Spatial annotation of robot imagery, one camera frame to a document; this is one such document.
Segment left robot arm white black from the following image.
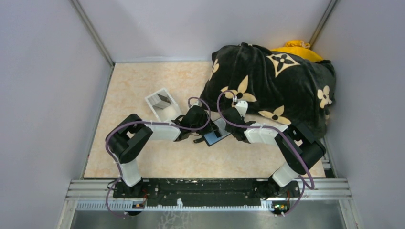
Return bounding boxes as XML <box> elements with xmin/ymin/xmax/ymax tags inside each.
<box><xmin>105</xmin><ymin>105</ymin><xmax>220</xmax><ymax>198</ymax></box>

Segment white plastic card tray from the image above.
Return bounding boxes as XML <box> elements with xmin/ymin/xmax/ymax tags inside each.
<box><xmin>145</xmin><ymin>88</ymin><xmax>183</xmax><ymax>122</ymax></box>

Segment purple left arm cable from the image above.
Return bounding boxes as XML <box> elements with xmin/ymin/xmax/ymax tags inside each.
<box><xmin>104</xmin><ymin>96</ymin><xmax>212</xmax><ymax>219</ymax></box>

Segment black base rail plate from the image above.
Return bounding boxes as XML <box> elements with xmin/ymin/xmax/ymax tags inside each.
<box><xmin>112</xmin><ymin>178</ymin><xmax>300</xmax><ymax>207</ymax></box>

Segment black floral plush blanket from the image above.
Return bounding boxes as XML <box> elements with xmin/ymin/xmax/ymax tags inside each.
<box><xmin>200</xmin><ymin>43</ymin><xmax>337</xmax><ymax>138</ymax></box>

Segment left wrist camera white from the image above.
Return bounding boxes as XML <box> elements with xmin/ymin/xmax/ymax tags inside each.
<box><xmin>190</xmin><ymin>100</ymin><xmax>202</xmax><ymax>107</ymax></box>

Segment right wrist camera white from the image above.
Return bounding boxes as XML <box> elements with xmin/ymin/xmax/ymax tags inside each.
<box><xmin>234</xmin><ymin>100</ymin><xmax>248</xmax><ymax>117</ymax></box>

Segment grey cards in tray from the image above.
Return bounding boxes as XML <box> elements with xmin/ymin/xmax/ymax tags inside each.
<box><xmin>148</xmin><ymin>94</ymin><xmax>171</xmax><ymax>109</ymax></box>

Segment yellow cloth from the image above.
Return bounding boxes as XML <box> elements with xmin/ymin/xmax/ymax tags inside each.
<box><xmin>271</xmin><ymin>40</ymin><xmax>324</xmax><ymax>62</ymax></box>

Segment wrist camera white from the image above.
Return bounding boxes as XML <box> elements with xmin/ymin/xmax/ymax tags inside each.
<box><xmin>190</xmin><ymin>100</ymin><xmax>202</xmax><ymax>107</ymax></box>
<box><xmin>234</xmin><ymin>100</ymin><xmax>248</xmax><ymax>117</ymax></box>

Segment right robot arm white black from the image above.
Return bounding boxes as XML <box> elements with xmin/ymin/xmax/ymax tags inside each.
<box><xmin>220</xmin><ymin>108</ymin><xmax>326</xmax><ymax>197</ymax></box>

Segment black leather card holder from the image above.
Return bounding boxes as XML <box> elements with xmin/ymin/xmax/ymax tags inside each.
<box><xmin>193</xmin><ymin>118</ymin><xmax>231</xmax><ymax>147</ymax></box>

